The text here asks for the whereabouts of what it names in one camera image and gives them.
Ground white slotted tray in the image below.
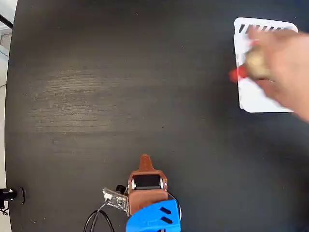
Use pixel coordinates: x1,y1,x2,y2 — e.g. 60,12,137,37
233,16,299,114

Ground red turtle toy gold shell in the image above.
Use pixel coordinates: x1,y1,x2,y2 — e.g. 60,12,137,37
228,41,271,83

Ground bare camera circuit board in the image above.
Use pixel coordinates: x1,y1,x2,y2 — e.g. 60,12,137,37
102,184,130,216

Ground black table clamp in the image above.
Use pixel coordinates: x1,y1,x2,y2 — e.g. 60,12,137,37
0,187,26,209

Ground black camera cable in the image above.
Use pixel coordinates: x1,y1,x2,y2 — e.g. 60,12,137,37
83,202,115,232

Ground black metal bar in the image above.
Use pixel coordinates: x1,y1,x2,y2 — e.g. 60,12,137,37
0,14,14,29

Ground person's bare hand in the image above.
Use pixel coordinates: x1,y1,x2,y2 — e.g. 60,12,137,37
247,26,309,124

